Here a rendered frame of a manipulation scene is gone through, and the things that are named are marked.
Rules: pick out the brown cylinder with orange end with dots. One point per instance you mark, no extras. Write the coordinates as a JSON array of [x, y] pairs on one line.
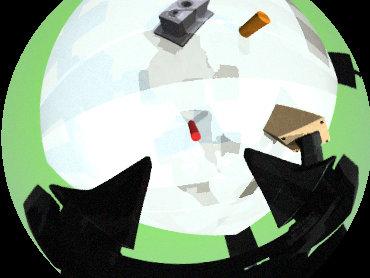
[[254, 24]]

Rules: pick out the dark red peg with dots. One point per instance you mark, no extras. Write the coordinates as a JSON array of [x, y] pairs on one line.
[[193, 131]]

